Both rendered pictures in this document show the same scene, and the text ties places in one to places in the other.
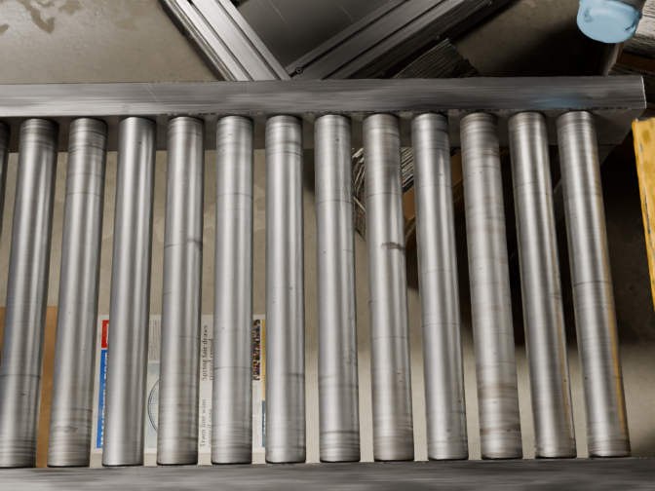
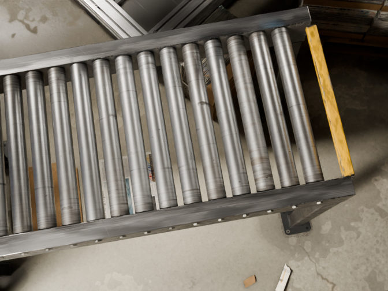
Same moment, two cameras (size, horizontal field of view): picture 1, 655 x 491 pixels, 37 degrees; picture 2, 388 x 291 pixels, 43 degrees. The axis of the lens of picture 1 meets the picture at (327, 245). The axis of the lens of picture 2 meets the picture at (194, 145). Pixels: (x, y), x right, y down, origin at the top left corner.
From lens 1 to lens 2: 0.14 m
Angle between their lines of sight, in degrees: 3
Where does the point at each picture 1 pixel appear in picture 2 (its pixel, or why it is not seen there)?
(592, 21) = not seen: outside the picture
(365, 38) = (183, 11)
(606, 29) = not seen: outside the picture
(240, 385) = (142, 176)
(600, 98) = (289, 20)
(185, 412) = (120, 192)
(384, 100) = (189, 37)
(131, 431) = (97, 204)
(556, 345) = (283, 135)
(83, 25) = (51, 28)
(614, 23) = not seen: outside the picture
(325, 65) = (167, 28)
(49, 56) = (37, 45)
